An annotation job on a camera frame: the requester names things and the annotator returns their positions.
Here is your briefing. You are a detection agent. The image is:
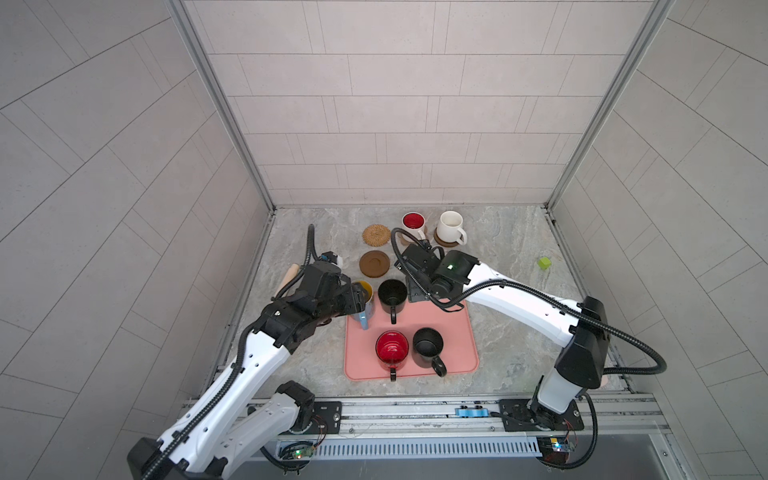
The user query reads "white mug red inside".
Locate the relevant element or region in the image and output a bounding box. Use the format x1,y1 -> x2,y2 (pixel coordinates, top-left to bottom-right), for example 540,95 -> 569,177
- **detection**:
402,212 -> 427,240

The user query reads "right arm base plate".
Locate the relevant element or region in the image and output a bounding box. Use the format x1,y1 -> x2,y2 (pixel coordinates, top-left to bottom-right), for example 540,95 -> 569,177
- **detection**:
499,399 -> 584,432

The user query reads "woven rattan coaster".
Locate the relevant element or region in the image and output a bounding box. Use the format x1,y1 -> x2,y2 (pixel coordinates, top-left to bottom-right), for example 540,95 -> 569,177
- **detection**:
362,224 -> 391,247

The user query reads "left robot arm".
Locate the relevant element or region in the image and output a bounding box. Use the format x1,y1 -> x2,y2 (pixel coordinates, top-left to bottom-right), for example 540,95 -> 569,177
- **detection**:
127,227 -> 365,479

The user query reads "right circuit board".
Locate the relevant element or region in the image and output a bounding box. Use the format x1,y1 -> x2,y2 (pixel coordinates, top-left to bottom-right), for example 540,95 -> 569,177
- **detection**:
537,436 -> 577,458

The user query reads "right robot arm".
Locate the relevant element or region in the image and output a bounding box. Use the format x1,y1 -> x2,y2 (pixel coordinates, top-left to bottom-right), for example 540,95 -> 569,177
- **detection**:
391,228 -> 667,430

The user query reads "wooden rolling pin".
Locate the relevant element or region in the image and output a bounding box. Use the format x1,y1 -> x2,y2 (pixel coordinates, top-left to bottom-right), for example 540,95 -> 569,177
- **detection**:
275,264 -> 301,296

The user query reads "black mug front row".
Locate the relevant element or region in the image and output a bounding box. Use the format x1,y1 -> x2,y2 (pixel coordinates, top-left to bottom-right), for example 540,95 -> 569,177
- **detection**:
412,327 -> 447,377

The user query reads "aluminium mounting rail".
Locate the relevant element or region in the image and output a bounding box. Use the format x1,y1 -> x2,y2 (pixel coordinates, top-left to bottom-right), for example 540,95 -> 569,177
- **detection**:
161,388 -> 671,451

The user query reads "blue mug yellow inside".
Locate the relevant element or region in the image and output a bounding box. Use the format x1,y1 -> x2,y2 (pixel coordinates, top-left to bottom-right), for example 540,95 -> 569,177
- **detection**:
351,281 -> 375,330

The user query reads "black mug row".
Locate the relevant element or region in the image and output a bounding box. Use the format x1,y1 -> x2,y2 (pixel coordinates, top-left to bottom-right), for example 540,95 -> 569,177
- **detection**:
378,279 -> 408,325
412,327 -> 447,377

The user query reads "black mug back row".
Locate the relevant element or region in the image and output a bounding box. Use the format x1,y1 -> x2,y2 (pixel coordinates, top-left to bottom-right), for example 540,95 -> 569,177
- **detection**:
378,279 -> 408,325

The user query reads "red mug front row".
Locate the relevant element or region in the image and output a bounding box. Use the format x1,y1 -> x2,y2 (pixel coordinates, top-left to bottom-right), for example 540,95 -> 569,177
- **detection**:
375,330 -> 410,382

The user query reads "brown wooden coaster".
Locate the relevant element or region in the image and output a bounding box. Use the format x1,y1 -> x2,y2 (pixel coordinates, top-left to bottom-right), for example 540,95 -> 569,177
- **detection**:
359,250 -> 391,278
433,230 -> 461,248

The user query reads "pink silicone tray mat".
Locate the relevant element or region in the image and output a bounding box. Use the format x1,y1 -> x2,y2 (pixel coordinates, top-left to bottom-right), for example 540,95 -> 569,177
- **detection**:
344,300 -> 479,381

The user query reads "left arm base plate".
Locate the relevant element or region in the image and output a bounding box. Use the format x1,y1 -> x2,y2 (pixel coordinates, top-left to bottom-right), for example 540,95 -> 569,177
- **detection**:
288,401 -> 343,435

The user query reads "circuit board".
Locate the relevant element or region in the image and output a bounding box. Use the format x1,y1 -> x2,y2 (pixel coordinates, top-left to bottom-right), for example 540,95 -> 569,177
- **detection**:
537,436 -> 577,458
279,441 -> 316,461

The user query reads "blue clamp on rail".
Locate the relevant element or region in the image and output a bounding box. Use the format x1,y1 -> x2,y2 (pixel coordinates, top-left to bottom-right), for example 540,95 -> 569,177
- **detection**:
455,405 -> 490,418

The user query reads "left circuit board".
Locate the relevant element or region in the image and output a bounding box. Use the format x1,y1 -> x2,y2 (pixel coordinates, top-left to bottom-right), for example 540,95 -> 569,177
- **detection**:
279,441 -> 316,461

